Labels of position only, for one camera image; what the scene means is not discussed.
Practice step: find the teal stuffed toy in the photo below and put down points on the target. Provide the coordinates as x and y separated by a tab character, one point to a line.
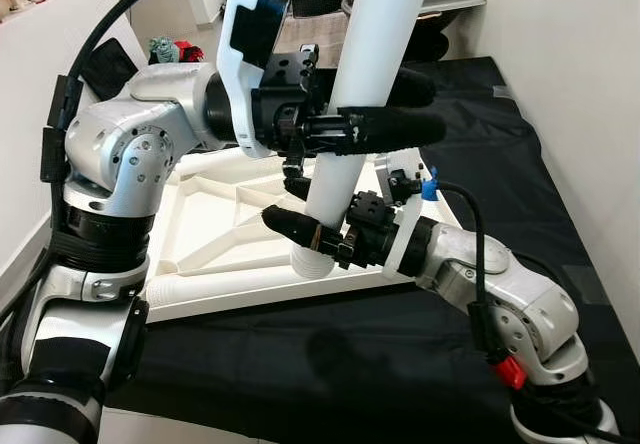
162	49

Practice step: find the white plastic table leg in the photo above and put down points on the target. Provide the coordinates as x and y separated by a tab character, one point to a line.
380	24
230	284

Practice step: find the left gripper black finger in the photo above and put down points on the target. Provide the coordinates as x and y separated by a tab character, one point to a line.
414	86
390	131

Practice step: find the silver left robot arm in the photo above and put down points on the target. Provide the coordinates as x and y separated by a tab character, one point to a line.
120	134

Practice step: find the red stuffed toy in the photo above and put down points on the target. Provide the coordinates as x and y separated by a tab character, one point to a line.
188	50

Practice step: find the black tablecloth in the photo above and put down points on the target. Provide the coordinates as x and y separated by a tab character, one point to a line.
380	364

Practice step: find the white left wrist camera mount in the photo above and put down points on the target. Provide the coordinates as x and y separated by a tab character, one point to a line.
240	114

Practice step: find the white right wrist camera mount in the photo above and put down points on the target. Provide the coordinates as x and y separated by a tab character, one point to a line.
405	249

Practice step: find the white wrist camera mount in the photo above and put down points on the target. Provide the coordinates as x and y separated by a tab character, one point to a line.
405	249
240	114

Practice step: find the white plastic table top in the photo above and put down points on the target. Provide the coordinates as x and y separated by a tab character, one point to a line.
230	224

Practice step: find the open black suitcase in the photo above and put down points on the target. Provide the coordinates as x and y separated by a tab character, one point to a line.
108	64

